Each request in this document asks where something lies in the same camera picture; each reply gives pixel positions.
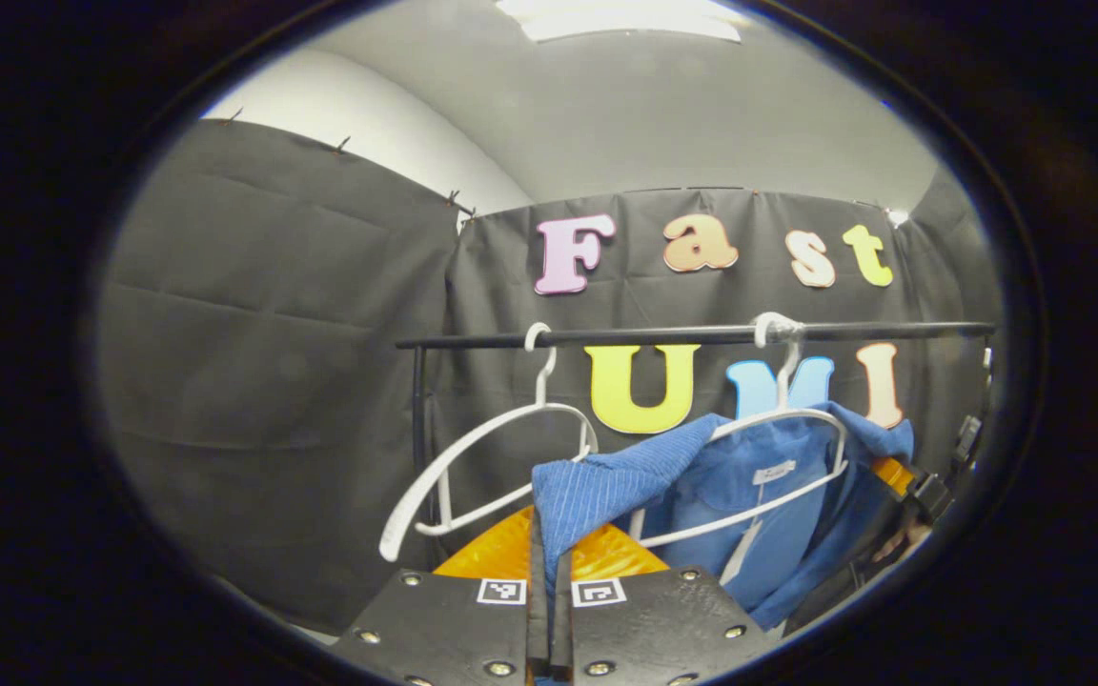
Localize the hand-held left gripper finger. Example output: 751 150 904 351
330 505 550 686
554 524 779 686

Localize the white clothes hanger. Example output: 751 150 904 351
379 322 600 563
630 313 850 550

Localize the blue jacket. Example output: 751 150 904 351
532 400 917 632

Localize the black clothes rack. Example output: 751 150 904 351
395 321 998 487

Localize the dark upright pole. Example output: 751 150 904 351
951 345 993 468

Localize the black backdrop cloth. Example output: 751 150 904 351
96 119 1003 635

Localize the large ceiling light panel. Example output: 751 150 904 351
497 0 742 45

